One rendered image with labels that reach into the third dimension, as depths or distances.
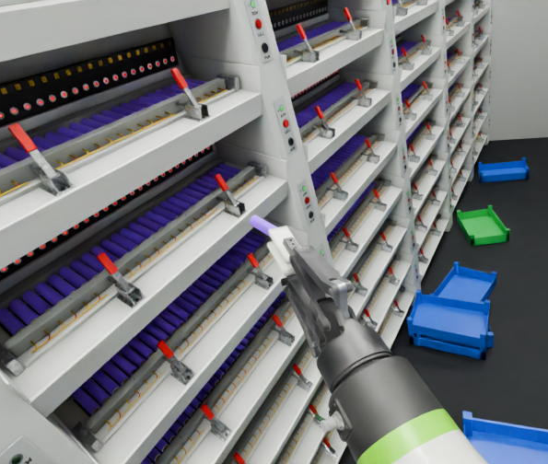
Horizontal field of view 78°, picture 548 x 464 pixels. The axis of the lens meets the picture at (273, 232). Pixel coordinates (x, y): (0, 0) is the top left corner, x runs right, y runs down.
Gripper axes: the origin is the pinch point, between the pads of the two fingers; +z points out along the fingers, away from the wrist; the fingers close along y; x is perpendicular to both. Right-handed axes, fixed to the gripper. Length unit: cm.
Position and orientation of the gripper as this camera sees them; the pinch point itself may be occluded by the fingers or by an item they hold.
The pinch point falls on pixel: (285, 250)
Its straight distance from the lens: 48.8
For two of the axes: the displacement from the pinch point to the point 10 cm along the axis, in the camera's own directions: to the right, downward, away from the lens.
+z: -3.7, -6.0, 7.1
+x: 9.2, -1.7, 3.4
